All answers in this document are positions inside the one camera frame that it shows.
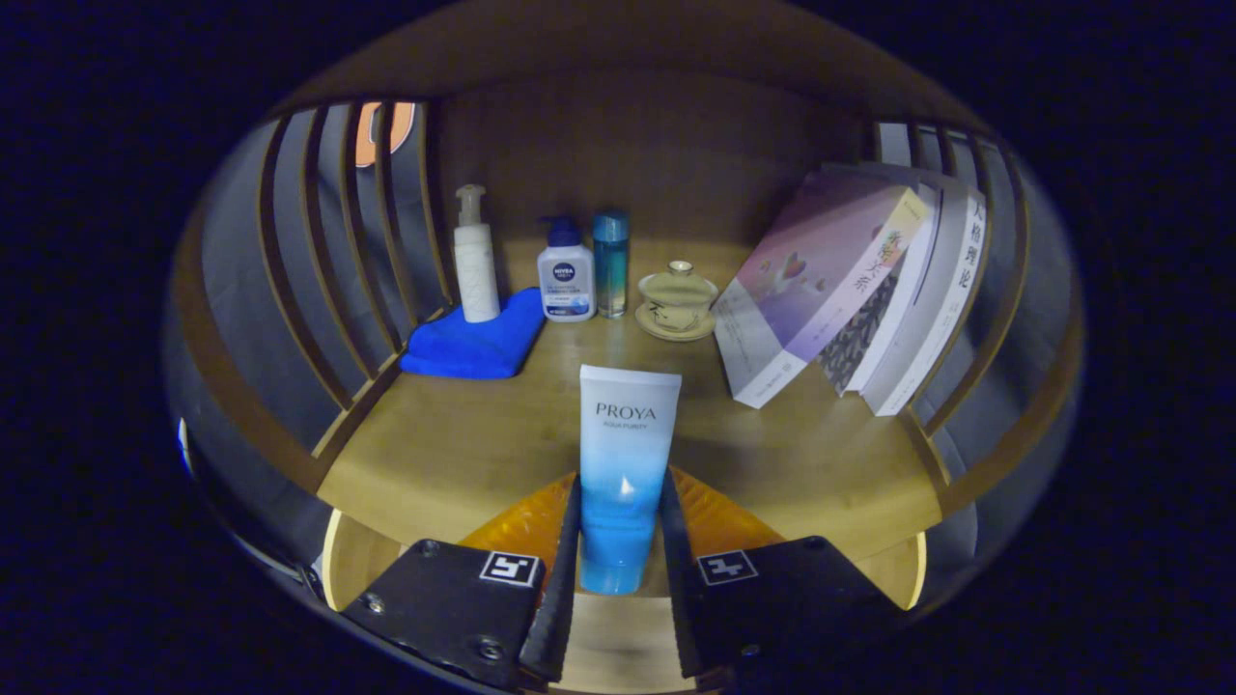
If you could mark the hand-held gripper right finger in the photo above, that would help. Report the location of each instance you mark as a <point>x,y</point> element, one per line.
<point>676,598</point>

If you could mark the white book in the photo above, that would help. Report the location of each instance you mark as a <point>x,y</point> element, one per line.
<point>941,309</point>

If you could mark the white blue-capped lotion bottle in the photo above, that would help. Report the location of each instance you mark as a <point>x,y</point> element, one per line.
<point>566,280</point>

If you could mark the blue and white tube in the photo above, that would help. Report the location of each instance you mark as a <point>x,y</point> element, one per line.
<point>628,454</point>

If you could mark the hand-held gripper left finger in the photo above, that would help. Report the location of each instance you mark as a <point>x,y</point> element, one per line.
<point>563,608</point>

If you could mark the brown wooden cabinet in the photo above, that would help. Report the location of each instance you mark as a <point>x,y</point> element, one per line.
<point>628,145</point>

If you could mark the wooden countertop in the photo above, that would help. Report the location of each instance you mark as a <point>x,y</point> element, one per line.
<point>463,434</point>

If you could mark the teal cylindrical bottle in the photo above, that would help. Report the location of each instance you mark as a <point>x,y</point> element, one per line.
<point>610,265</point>

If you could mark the blue folded cloth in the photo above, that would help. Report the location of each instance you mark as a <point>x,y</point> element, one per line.
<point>468,347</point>

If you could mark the beige lidded teacup with saucer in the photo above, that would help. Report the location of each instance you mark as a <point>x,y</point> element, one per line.
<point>678,294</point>

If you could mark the purple cover book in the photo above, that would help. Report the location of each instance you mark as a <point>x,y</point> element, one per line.
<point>801,280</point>

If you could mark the white pump bottle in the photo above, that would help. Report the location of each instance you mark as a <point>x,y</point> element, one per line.
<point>477,275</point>

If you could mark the patterned cover book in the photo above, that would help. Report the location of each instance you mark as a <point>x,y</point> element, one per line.
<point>864,328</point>

